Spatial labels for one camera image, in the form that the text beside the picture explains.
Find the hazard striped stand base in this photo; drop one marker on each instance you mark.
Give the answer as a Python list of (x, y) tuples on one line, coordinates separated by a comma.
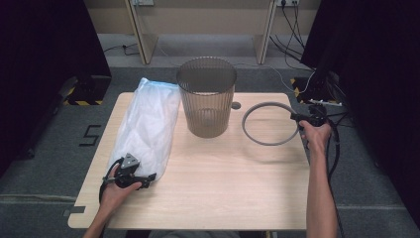
[(302, 89), (85, 92)]

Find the white trash bag blue rim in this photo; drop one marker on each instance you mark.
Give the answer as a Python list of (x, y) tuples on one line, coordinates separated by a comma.
[(148, 125)]

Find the wooden stand leg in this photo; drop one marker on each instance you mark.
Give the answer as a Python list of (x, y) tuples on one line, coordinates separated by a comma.
[(264, 39), (145, 39)]

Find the person's left hand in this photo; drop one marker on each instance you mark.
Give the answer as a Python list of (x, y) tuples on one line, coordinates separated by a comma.
[(115, 196)]

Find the black curtain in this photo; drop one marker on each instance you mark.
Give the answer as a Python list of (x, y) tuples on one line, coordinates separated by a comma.
[(39, 66), (379, 82)]

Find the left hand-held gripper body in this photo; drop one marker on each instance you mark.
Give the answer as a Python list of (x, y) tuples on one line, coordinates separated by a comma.
[(129, 165)]

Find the round grey table grommet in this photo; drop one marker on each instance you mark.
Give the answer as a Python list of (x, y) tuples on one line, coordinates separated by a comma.
[(236, 105)]

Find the wall power outlet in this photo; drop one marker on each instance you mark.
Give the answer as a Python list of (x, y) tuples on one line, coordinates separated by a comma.
[(288, 2), (142, 2)]

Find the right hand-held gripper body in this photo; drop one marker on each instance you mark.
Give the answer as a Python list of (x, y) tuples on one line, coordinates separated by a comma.
[(315, 115)]

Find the person's right hand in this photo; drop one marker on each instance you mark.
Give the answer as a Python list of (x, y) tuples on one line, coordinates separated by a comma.
[(317, 137)]

